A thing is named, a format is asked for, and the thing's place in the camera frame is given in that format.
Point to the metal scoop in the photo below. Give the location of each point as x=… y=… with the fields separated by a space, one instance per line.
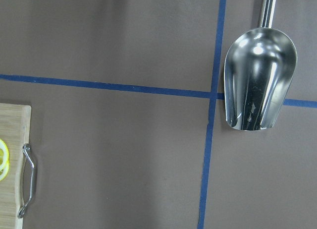
x=258 y=70

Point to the bamboo cutting board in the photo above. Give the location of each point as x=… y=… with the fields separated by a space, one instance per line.
x=14 y=131

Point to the upper lemon slice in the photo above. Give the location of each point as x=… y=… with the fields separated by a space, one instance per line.
x=4 y=156

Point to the lower stacked lemon slice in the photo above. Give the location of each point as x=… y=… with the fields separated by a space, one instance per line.
x=4 y=171

